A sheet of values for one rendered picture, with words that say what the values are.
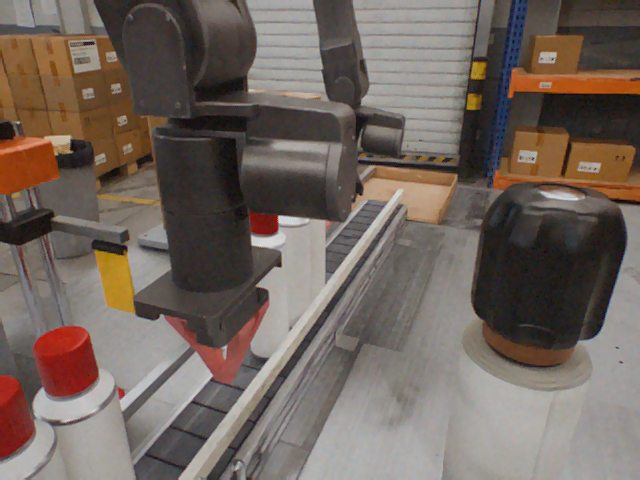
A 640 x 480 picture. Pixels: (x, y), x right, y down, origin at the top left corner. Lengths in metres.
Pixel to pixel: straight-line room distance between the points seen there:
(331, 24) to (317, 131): 0.51
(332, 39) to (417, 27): 3.75
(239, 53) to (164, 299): 0.16
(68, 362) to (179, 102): 0.18
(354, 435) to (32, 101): 3.98
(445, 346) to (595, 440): 0.24
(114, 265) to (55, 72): 3.75
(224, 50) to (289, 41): 4.47
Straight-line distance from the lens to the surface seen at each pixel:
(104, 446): 0.39
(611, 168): 4.12
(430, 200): 1.32
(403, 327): 0.79
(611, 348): 0.85
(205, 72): 0.28
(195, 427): 0.56
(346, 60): 0.76
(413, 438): 0.55
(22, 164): 0.39
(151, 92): 0.29
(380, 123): 0.78
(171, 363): 0.51
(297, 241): 0.61
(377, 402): 0.58
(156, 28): 0.28
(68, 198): 3.01
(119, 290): 0.40
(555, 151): 4.03
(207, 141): 0.29
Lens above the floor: 1.27
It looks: 25 degrees down
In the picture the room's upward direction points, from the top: straight up
